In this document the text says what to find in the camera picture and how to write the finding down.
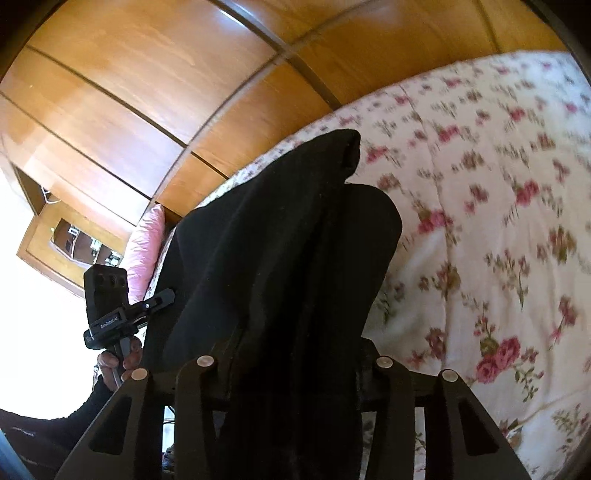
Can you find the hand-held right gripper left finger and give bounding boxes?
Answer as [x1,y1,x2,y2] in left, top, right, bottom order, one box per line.
[54,354,232,480]

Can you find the floral bed blanket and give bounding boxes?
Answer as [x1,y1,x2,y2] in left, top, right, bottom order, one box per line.
[147,50,591,480]

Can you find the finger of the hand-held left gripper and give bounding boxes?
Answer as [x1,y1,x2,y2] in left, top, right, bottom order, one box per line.
[131,289,176,315]

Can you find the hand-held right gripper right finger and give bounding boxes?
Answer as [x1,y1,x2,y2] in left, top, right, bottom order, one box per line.
[356,339,533,480]

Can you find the pink pillow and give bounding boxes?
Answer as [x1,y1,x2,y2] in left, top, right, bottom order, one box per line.
[126,204,167,305]

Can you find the black pants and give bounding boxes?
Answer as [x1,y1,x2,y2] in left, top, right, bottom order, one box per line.
[139,129,403,480]

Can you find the person's left hand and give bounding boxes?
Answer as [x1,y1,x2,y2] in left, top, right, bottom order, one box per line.
[96,335,145,393]

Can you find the person's left forearm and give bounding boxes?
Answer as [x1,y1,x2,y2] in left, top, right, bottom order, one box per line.
[0,372,113,480]

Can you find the wooden framed mirror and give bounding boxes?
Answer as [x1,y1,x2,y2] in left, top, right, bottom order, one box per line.
[17,203,131,296]

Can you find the wooden wardrobe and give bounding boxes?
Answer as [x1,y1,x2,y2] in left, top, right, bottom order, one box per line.
[0,0,568,241]

